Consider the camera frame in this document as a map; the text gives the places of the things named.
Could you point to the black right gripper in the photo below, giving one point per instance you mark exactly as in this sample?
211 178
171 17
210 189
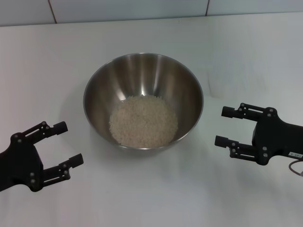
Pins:
277 139

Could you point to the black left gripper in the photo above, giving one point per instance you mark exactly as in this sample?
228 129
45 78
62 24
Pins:
21 165

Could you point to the stainless steel mixing bowl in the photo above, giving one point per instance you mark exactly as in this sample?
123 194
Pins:
106 82

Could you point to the white rice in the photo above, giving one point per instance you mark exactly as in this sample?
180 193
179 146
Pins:
142 123

